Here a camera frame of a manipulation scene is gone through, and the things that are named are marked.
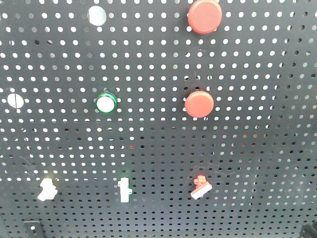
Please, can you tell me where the red toggle switch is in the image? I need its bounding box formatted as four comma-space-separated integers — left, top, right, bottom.
191, 175, 212, 200

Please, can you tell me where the yellow toggle switch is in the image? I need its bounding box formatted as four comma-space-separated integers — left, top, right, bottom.
37, 178, 58, 201

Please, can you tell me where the black perforated pegboard panel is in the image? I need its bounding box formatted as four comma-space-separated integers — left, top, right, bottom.
0, 0, 317, 238

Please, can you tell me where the lower red mushroom button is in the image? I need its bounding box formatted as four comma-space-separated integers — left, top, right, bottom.
185, 91, 214, 118

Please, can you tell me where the red mushroom button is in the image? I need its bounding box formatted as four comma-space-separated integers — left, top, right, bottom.
188, 0, 222, 34
185, 91, 214, 118

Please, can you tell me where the green illuminated push button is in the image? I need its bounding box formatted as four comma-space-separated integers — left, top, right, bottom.
96, 92, 117, 113

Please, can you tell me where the upper red mushroom button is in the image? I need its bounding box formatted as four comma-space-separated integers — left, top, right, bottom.
188, 0, 222, 34

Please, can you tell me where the white-green toggle switch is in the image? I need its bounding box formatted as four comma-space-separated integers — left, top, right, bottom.
117, 178, 133, 203

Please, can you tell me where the left pegboard mounting bracket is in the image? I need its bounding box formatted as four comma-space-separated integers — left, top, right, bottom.
24, 221, 46, 238

